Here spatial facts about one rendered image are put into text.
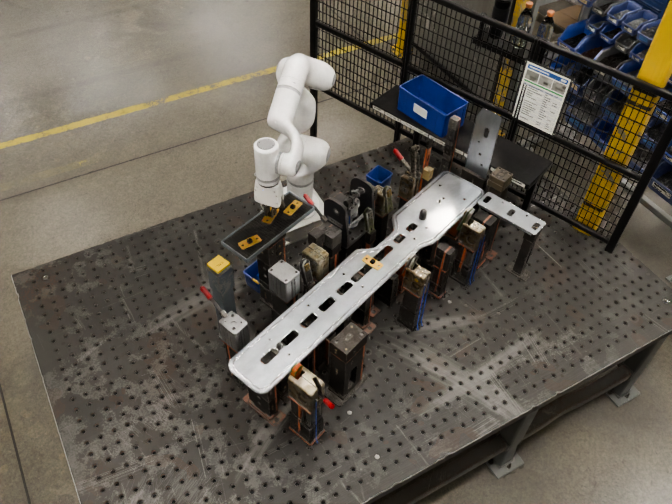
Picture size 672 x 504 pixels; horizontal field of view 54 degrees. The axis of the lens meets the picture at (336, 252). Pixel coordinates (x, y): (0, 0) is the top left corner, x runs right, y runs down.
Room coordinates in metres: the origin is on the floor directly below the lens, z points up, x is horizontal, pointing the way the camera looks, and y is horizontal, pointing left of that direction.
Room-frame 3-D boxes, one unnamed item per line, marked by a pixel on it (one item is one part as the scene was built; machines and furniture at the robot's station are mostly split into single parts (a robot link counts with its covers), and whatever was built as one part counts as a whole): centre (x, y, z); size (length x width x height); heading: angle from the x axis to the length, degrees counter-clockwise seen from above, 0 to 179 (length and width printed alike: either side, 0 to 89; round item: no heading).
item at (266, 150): (1.72, 0.25, 1.49); 0.09 x 0.08 x 0.13; 75
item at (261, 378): (1.67, -0.14, 1.00); 1.38 x 0.22 x 0.02; 141
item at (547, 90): (2.42, -0.86, 1.30); 0.23 x 0.02 x 0.31; 51
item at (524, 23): (2.62, -0.77, 1.53); 0.06 x 0.06 x 0.20
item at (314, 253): (1.66, 0.08, 0.89); 0.13 x 0.11 x 0.38; 51
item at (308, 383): (1.12, 0.08, 0.88); 0.15 x 0.11 x 0.36; 51
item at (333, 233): (1.79, 0.03, 0.89); 0.13 x 0.11 x 0.38; 51
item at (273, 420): (1.20, 0.25, 0.84); 0.18 x 0.06 x 0.29; 51
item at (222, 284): (1.52, 0.42, 0.92); 0.08 x 0.08 x 0.44; 51
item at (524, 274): (1.93, -0.83, 0.84); 0.11 x 0.06 x 0.29; 51
